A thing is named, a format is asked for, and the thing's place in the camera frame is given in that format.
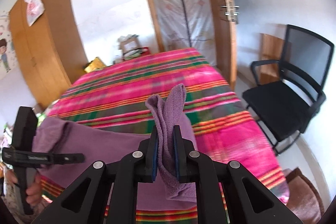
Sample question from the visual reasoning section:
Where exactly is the wooden wardrobe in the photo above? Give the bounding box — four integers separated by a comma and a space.
9, 0, 88, 109

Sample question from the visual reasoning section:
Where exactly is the purple fleece garment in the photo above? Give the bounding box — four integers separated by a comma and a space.
33, 84, 197, 211

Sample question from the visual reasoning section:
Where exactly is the black mesh office chair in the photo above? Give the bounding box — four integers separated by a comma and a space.
242, 24, 335, 155

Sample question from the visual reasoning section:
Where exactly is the cartoon wall sticker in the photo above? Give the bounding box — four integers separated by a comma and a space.
0, 11, 18, 79

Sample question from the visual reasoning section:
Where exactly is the red basket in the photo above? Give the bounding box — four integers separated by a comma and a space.
122, 47, 151, 60

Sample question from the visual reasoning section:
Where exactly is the brown fuzzy blanket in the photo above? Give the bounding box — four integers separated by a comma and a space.
286, 168, 325, 224

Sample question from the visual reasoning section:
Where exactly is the plastic covered door screen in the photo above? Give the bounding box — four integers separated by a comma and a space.
147, 0, 217, 66

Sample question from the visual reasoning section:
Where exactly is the white red plastic bag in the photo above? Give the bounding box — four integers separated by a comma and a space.
24, 0, 45, 27

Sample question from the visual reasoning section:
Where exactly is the pink plaid tablecloth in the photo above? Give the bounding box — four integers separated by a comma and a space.
39, 47, 291, 224

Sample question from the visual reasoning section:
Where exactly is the wooden door with handle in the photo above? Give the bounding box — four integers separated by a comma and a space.
210, 0, 237, 90

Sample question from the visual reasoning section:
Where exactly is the yellow box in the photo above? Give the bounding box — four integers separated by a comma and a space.
84, 57, 106, 73

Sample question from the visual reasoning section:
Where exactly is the glass top side table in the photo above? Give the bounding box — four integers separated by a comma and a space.
3, 100, 59, 136

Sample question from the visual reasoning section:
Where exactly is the wooden board against wall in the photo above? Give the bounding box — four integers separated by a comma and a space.
260, 34, 284, 84

